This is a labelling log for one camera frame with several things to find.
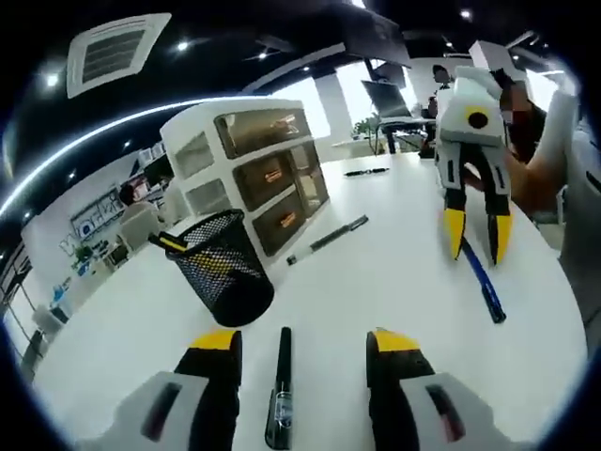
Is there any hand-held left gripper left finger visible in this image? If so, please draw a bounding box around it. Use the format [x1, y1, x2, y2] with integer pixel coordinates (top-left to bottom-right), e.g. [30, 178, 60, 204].
[116, 328, 244, 451]

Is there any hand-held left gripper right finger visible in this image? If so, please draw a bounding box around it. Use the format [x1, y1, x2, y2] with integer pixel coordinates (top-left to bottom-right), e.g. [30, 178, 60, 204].
[365, 327, 494, 451]

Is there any blue pen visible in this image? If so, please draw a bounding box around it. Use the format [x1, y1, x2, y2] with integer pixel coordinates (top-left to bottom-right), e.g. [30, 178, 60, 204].
[458, 236, 508, 325]

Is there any black pen silver band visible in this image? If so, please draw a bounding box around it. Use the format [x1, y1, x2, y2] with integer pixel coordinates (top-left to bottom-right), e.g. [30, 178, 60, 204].
[343, 166, 392, 179]

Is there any black cap clear barrel pen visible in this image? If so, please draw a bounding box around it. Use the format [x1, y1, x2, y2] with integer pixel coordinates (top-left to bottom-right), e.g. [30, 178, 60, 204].
[264, 326, 294, 451]

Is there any slim dark grey pen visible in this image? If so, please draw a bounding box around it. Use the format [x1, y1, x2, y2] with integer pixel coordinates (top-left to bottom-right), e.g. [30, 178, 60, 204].
[285, 214, 369, 266]

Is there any yellow pen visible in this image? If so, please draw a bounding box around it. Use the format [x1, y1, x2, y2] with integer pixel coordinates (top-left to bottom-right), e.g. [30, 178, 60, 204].
[146, 231, 190, 253]

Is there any white desk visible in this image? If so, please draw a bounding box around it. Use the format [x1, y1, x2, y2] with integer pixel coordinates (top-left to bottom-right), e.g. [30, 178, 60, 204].
[27, 149, 591, 451]

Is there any white hanging sign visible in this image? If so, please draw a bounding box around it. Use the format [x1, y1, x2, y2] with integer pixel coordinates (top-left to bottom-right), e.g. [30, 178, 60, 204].
[468, 39, 514, 72]

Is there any grey side table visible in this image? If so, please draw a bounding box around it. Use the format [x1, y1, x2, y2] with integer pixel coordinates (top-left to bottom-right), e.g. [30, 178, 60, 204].
[375, 117, 440, 156]

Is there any dark monitor on stand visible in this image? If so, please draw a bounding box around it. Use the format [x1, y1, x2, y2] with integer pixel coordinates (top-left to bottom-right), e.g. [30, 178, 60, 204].
[360, 78, 415, 119]

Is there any green potted plant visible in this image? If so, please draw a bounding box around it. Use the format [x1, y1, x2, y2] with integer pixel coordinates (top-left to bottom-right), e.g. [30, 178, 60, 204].
[352, 117, 378, 138]

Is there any black mesh pen holder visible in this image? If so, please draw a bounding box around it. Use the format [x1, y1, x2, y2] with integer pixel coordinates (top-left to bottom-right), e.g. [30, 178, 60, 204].
[157, 208, 276, 328]

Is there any white drawer organizer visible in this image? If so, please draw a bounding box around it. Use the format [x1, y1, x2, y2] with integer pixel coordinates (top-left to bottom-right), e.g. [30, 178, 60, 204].
[160, 99, 331, 258]

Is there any curved ceiling light strip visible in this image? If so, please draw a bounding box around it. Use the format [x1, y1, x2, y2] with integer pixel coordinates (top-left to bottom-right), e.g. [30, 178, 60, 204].
[0, 96, 264, 215]

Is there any white ceiling air vent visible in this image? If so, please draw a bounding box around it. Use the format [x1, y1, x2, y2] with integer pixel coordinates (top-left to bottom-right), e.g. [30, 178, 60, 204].
[65, 12, 173, 100]

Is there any wall lettering sign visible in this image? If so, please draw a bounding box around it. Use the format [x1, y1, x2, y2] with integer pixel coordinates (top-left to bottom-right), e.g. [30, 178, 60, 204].
[58, 194, 124, 257]

